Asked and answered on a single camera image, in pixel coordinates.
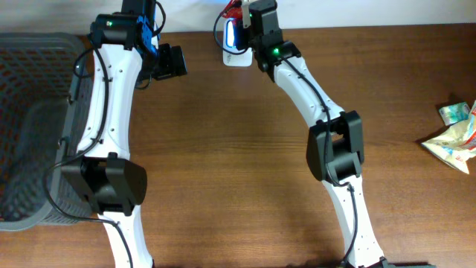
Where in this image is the red snack package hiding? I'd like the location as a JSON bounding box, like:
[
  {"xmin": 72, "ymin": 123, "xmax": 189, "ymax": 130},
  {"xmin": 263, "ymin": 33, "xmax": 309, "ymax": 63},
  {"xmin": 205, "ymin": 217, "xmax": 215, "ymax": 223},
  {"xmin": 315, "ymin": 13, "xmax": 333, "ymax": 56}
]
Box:
[{"xmin": 222, "ymin": 0, "xmax": 242, "ymax": 19}]

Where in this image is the grey plastic mesh basket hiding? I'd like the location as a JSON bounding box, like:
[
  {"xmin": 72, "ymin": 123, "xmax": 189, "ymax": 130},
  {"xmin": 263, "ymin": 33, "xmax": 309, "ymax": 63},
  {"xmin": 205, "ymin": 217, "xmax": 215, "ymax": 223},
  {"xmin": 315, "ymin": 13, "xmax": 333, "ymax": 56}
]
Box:
[{"xmin": 1, "ymin": 33, "xmax": 92, "ymax": 232}]

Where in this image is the beige snack bag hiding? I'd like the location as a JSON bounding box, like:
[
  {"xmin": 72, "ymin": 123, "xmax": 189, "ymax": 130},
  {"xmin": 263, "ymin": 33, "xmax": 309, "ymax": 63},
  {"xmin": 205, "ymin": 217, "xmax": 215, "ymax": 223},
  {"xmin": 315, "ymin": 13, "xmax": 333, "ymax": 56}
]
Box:
[{"xmin": 422, "ymin": 103, "xmax": 475, "ymax": 174}]

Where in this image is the white barcode scanner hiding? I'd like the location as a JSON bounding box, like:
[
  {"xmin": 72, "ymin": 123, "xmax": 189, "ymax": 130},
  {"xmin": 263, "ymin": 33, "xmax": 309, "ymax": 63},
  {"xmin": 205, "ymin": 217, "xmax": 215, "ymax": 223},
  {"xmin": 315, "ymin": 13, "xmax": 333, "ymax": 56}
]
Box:
[{"xmin": 223, "ymin": 18, "xmax": 253, "ymax": 67}]

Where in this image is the green tissue pack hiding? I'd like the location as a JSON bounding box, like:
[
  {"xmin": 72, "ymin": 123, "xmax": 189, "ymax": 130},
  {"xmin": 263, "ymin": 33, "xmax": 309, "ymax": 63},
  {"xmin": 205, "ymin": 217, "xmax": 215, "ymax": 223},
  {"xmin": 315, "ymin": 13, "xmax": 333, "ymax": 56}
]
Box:
[{"xmin": 438, "ymin": 102, "xmax": 470, "ymax": 126}]

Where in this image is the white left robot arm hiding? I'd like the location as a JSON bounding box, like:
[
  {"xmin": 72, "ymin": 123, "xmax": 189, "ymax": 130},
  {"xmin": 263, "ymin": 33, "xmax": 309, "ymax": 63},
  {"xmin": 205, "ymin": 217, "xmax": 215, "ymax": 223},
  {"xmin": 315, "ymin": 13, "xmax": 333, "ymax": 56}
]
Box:
[{"xmin": 60, "ymin": 1, "xmax": 187, "ymax": 267}]

